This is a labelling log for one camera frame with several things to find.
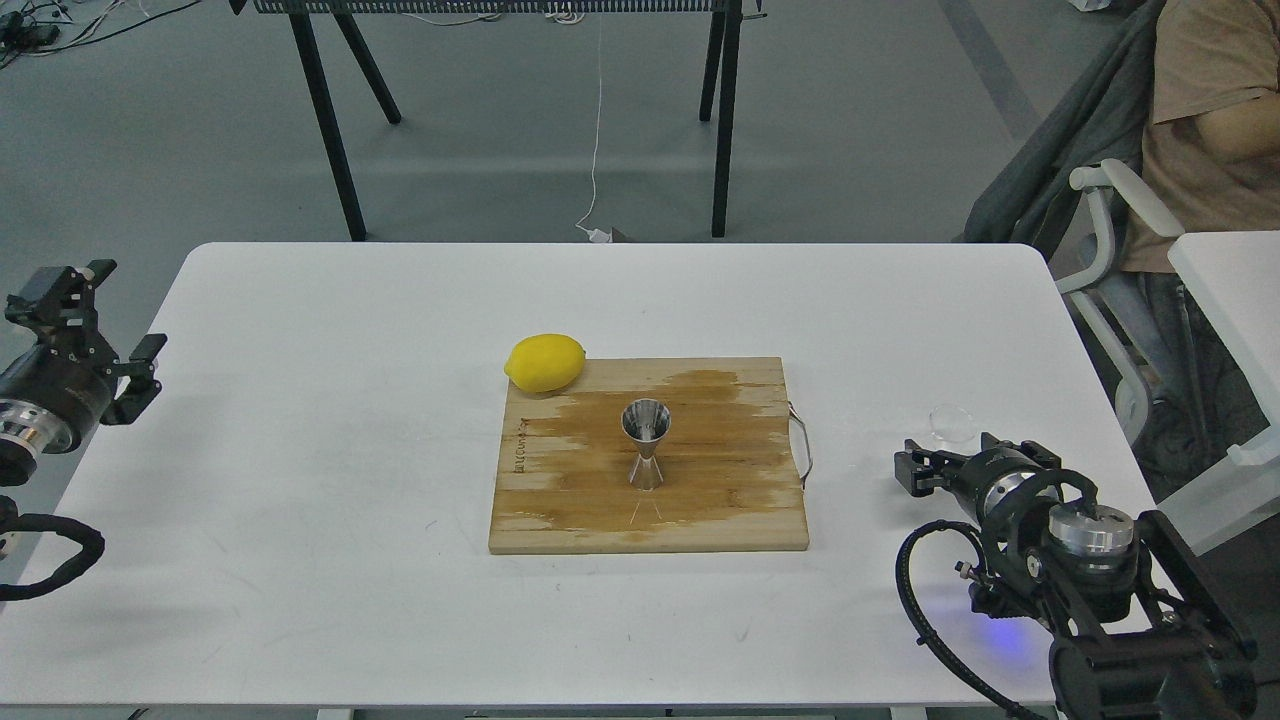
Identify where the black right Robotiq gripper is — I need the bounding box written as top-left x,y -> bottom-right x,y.
893,432 -> 1062,525

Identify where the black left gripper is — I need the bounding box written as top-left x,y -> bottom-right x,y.
1,259 -> 168,456

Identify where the small clear glass cup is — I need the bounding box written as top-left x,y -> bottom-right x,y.
928,404 -> 978,446

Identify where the steel double jigger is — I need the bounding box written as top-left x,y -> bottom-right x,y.
621,398 -> 671,491

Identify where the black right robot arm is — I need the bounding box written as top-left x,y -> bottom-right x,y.
893,434 -> 1258,719

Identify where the wooden cutting board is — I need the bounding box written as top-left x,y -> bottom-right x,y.
488,357 -> 809,555

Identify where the white office chair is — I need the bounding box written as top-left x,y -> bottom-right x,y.
957,0 -> 1280,561

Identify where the person in tan shirt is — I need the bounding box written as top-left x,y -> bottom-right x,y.
1140,1 -> 1279,232

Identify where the yellow lemon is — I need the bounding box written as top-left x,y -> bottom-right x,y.
504,333 -> 586,395

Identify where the black trestle table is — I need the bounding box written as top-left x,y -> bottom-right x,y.
229,1 -> 767,242

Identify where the floor cable bundle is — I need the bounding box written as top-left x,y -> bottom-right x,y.
0,0 -> 206,70

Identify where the white hanging cable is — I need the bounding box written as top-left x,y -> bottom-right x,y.
575,12 -> 613,243

